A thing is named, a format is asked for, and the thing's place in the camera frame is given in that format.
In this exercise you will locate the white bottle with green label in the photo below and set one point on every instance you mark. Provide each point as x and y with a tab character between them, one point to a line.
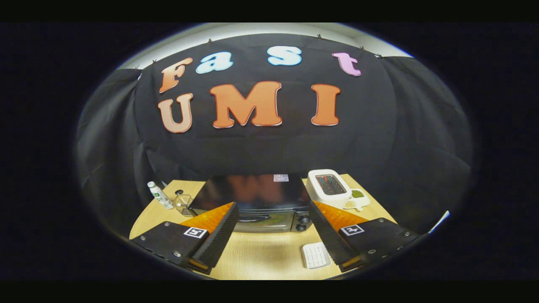
160	195

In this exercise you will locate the white sheet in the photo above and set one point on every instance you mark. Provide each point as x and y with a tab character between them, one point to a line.
440	221

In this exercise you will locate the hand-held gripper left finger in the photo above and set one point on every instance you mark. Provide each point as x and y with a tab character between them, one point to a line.
221	235

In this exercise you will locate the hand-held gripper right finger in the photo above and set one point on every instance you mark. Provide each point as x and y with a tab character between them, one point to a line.
328	237

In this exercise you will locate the black toaster oven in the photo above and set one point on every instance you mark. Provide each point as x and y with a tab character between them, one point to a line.
269	223

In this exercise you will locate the white divided snack dish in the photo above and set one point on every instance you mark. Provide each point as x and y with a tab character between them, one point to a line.
358	194

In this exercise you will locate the white rectangular tray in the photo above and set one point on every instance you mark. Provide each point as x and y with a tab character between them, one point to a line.
316	256

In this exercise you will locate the white pop-up toaster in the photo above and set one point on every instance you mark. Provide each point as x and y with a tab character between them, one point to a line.
313	185

